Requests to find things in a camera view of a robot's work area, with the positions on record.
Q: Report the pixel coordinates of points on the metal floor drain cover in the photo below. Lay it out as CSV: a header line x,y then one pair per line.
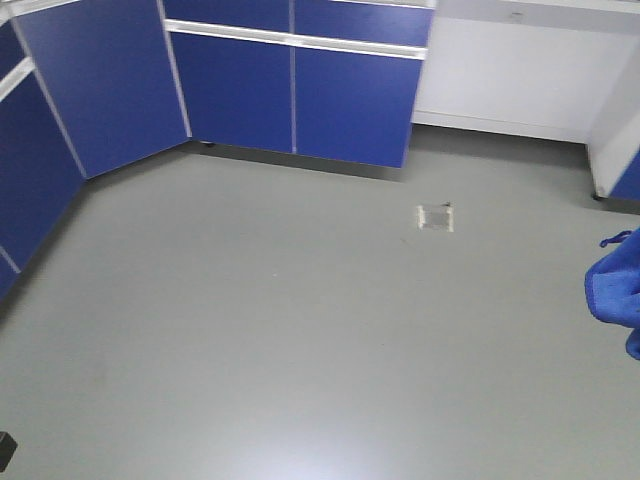
x,y
435,217

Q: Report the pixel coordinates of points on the blue corner cabinet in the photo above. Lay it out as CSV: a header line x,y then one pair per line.
x,y
87,87

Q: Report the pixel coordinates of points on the blue microfiber cloth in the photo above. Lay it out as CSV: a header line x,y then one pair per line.
x,y
612,286

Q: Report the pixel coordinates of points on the blue double-door cabinet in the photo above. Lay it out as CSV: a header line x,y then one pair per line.
x,y
326,79

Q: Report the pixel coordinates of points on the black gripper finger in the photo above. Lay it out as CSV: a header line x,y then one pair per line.
x,y
8,447

